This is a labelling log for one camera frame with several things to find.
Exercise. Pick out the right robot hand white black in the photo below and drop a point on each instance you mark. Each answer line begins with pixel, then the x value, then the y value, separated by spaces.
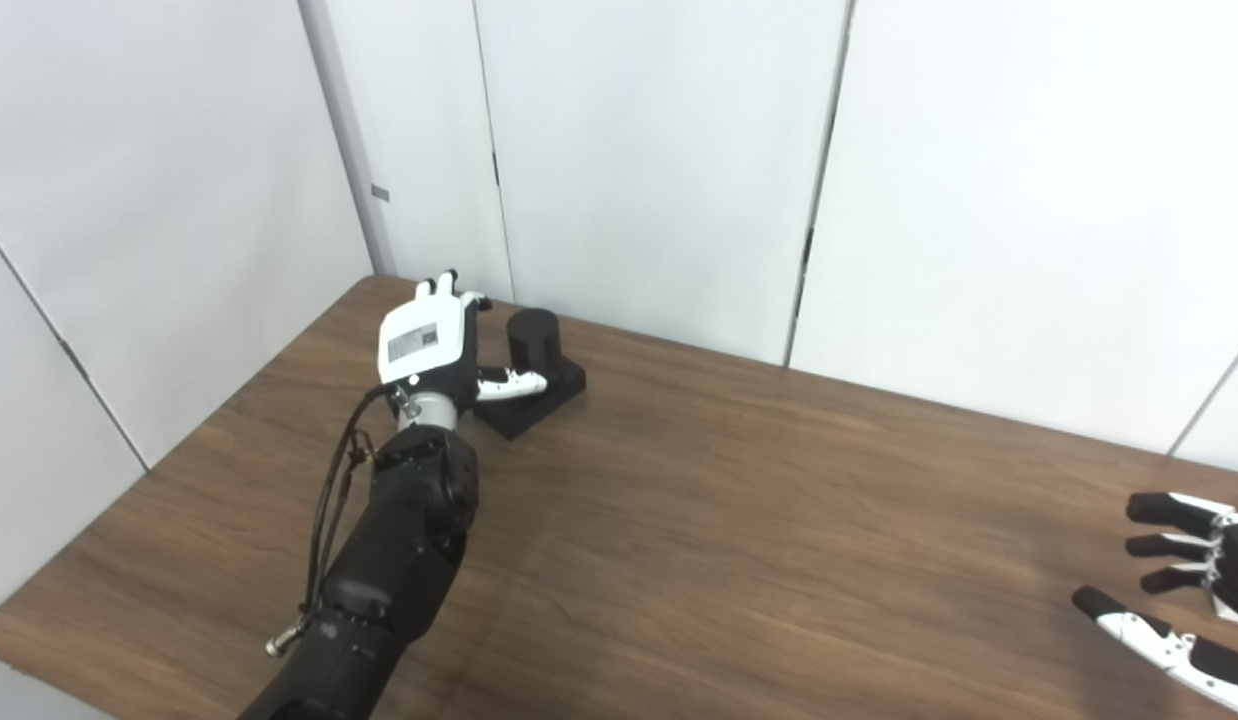
pixel 1234 560

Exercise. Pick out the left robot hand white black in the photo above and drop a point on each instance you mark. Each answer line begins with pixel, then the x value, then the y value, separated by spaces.
pixel 419 340

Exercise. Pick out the black peg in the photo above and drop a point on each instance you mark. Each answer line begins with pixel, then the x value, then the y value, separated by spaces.
pixel 534 340

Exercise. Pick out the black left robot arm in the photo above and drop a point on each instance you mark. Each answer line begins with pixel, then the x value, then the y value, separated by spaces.
pixel 409 560

